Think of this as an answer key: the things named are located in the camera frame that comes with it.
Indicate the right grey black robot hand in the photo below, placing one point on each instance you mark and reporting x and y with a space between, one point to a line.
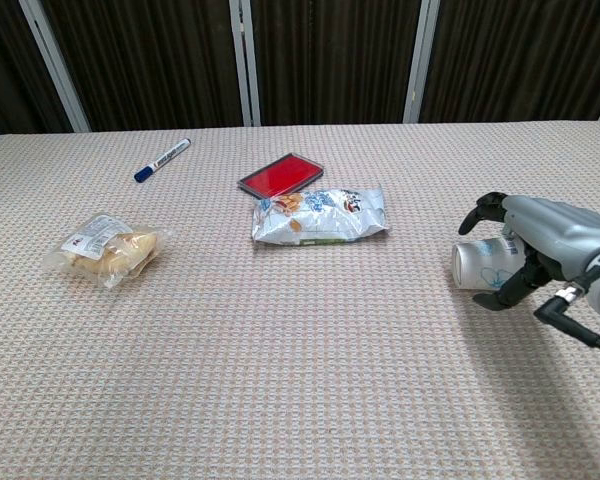
555 230

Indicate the white paper cup blue print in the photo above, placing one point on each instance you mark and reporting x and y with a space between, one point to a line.
485 262

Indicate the silver blue snack bag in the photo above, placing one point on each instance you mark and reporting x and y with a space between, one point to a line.
320 220

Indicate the red ink stamp pad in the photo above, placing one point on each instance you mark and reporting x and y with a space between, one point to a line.
279 177

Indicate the checkered woven tablecloth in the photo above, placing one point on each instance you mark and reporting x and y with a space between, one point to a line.
300 350

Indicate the blue capped white marker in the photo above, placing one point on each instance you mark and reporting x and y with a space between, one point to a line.
161 160

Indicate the clear bag of bread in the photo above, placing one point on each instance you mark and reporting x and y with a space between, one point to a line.
107 250

